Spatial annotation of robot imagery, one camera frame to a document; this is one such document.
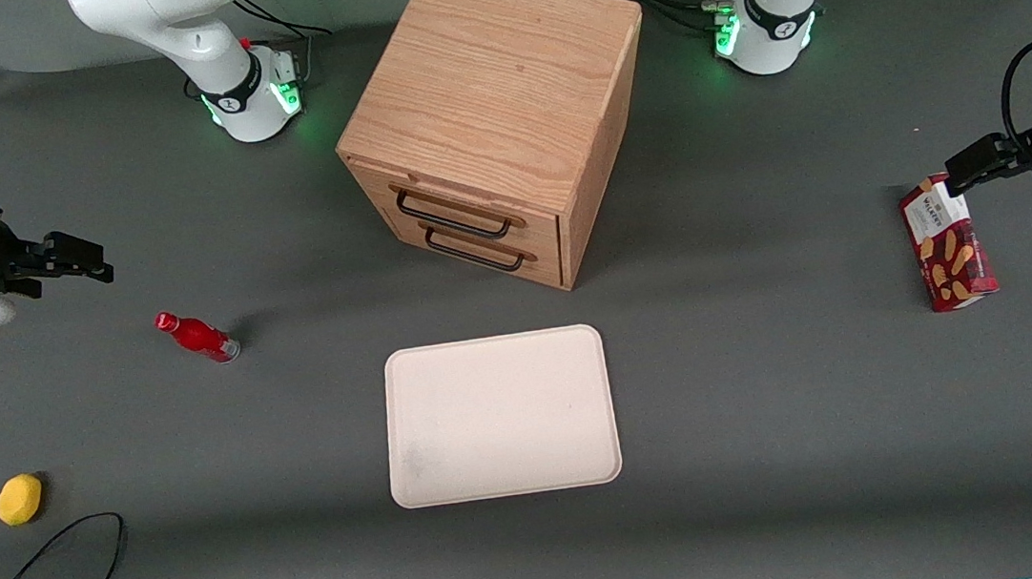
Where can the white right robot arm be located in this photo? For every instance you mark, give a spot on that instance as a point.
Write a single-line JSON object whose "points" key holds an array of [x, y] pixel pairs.
{"points": [[192, 36]]}

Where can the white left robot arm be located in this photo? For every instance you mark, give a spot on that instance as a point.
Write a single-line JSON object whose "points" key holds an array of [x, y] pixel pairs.
{"points": [[779, 12]]}

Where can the wooden oak drawer cabinet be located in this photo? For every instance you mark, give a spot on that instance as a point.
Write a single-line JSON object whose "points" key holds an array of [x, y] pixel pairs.
{"points": [[493, 71]]}

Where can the red shortbread cookie box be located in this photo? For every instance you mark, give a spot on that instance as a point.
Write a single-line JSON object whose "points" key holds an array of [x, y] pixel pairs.
{"points": [[951, 253]]}

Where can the red plastic bottle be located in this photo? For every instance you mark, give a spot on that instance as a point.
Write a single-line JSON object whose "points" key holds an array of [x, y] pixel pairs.
{"points": [[200, 338]]}

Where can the yellow lemon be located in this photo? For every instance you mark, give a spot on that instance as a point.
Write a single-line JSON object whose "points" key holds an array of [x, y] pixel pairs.
{"points": [[19, 500]]}

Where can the cream plastic tray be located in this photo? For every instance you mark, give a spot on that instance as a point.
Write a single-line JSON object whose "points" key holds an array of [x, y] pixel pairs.
{"points": [[501, 416]]}

